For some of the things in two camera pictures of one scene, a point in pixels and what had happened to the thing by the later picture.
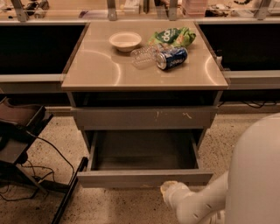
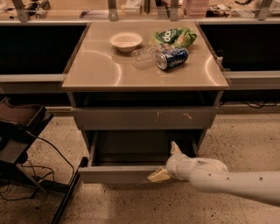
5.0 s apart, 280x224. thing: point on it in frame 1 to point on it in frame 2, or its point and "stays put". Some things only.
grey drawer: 126,158 stays put
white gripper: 174,191 to 174,166
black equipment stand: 18,125 stays put
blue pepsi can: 171,58 stays put
